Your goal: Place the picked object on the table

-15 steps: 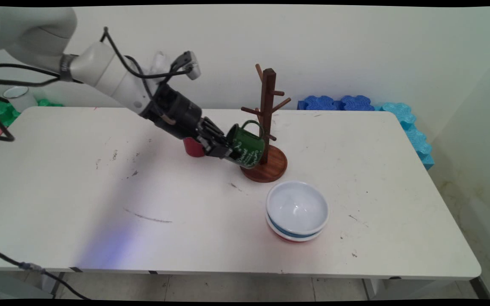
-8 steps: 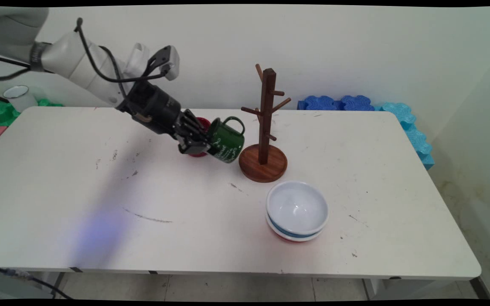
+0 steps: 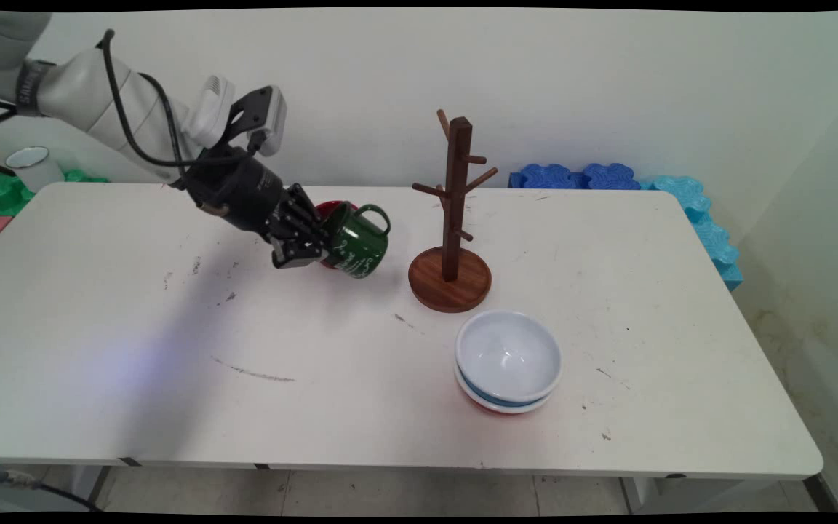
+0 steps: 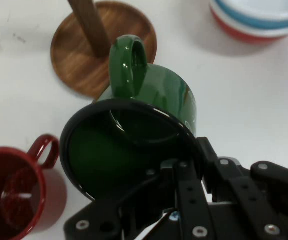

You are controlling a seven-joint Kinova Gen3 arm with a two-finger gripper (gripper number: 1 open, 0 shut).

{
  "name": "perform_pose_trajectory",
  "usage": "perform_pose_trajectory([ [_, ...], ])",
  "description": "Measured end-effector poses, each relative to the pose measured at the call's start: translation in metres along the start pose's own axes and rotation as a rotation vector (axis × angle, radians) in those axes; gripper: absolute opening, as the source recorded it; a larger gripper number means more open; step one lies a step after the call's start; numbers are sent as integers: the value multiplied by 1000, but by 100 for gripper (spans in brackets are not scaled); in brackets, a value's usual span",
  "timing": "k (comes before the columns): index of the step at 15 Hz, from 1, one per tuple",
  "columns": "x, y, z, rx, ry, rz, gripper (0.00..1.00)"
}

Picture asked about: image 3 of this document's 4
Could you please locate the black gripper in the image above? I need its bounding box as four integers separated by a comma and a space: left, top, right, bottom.
186, 148, 333, 271

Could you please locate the green enamel mug white print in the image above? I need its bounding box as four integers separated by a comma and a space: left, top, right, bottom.
319, 202, 392, 279

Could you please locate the red enamel mug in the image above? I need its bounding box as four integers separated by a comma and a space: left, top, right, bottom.
315, 200, 359, 271

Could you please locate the brown wooden mug tree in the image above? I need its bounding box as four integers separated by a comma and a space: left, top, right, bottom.
408, 109, 500, 314

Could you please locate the white bowl blue outside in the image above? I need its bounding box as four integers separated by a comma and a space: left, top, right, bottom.
455, 309, 563, 408

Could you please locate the dark blue foam mat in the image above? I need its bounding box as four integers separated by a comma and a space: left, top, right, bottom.
508, 163, 642, 191

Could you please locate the white mug dark rim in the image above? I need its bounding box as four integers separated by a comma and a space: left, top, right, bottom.
5, 146, 65, 192

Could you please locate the light blue foam mat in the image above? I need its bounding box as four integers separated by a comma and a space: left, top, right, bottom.
641, 175, 745, 292

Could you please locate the grey metal table leg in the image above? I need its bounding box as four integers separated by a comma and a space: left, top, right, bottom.
801, 473, 838, 515
619, 477, 654, 515

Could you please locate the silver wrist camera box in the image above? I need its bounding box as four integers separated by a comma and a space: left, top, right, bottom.
226, 85, 288, 158

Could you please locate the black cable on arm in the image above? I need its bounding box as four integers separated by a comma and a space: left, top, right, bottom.
0, 28, 263, 172

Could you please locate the black strap white print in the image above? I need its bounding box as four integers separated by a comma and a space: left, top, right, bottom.
15, 59, 57, 118

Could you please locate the black cable on floor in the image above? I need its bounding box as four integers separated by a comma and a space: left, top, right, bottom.
0, 466, 103, 512

